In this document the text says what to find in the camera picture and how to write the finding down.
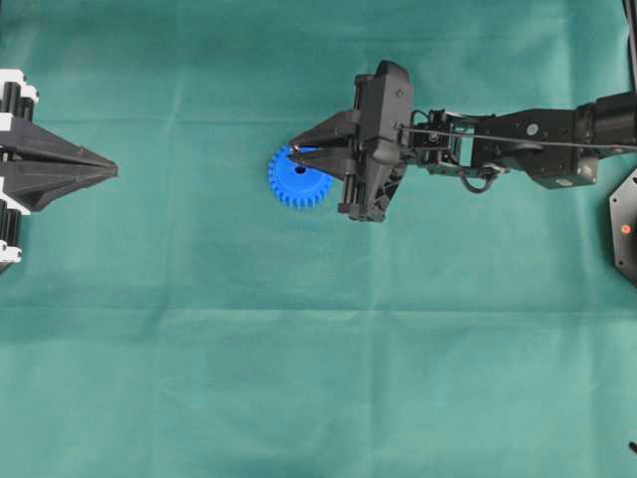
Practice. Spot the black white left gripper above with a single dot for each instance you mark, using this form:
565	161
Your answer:
30	186

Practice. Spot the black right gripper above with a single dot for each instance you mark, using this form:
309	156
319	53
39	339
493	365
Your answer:
383	105

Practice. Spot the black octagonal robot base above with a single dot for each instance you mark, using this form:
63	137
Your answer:
622	210

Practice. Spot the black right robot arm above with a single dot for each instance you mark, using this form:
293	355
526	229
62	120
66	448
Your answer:
554	148

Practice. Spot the blue plastic spur gear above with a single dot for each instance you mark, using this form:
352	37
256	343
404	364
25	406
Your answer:
295	185

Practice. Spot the green table cloth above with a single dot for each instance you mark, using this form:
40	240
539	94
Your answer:
179	321

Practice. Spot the black frame bar top right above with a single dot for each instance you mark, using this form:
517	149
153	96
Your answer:
629	7

